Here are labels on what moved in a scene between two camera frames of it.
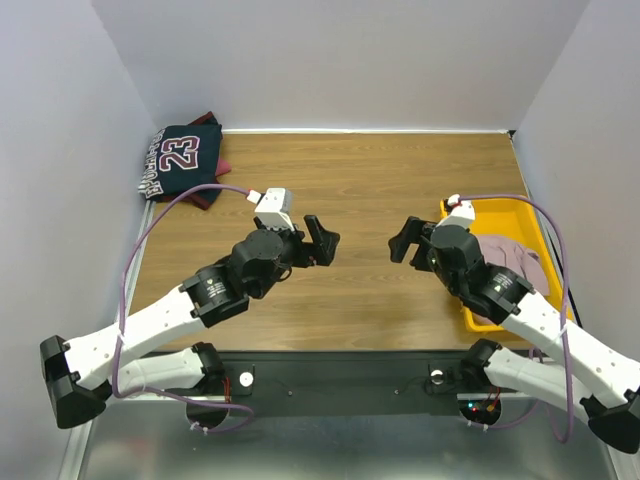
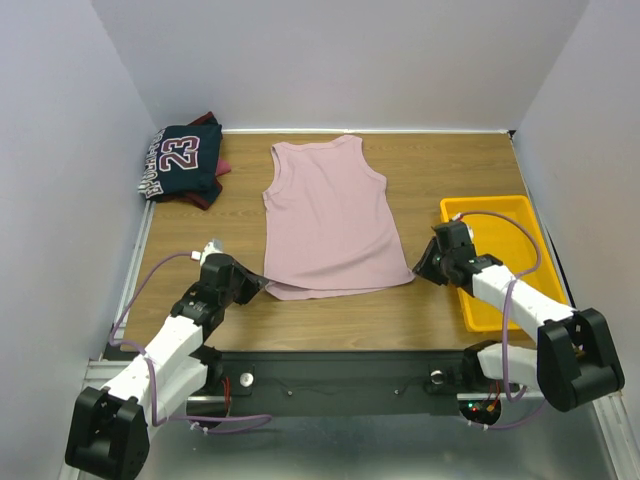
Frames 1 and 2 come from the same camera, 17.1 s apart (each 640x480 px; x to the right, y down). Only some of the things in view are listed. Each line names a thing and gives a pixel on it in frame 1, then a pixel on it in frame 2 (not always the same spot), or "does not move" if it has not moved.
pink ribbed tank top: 518,257 to 328,224
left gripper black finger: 326,241 to 258,279
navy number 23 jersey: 181,159 does not move
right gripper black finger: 411,232 to 430,271
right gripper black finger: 399,244 to 429,254
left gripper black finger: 324,246 to 251,286
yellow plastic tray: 515,220 does not move
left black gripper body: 296,252 to 227,296
